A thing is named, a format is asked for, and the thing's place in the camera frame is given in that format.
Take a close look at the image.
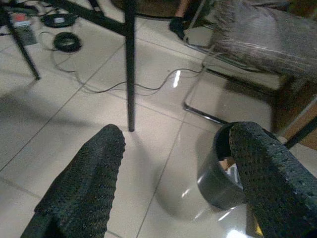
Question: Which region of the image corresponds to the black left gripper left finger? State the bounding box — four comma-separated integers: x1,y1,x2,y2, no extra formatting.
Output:
19,123,126,238

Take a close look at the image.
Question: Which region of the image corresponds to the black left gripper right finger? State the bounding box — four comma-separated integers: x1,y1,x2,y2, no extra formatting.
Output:
228,121,317,238

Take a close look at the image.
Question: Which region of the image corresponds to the white crumpled paper trash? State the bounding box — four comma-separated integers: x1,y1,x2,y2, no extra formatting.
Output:
226,165,243,191

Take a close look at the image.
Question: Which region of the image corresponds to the black round rubbish bin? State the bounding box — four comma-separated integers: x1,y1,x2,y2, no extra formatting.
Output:
197,122,248,211

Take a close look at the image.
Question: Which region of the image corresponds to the brown cardboard scrap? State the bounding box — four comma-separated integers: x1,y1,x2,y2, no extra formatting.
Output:
219,157,235,171

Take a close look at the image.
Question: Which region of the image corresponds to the black metal table leg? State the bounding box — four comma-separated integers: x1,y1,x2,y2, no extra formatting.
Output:
123,0,137,132
0,7,42,80
284,121,317,149

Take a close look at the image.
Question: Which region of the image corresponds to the black flat coil white label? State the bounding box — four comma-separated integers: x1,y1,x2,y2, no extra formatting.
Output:
41,13,80,28

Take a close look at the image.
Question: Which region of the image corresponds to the black shoe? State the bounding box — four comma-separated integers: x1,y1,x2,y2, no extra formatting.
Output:
169,16,191,42

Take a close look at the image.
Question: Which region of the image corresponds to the person bare lower leg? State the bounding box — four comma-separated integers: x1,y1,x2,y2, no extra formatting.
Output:
175,0,190,18

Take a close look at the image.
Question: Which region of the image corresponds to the thin grey floor cable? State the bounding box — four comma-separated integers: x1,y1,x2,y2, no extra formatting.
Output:
39,31,206,96

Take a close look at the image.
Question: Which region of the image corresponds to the black coiled cable ring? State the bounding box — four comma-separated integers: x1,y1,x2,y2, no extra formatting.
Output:
53,31,83,53

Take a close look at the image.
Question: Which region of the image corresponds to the grey fabric metal frame chair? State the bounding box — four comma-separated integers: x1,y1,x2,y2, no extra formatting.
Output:
183,0,317,132

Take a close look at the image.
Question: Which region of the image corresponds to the black table frame bar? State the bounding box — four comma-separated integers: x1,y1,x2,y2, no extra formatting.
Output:
49,0,127,34

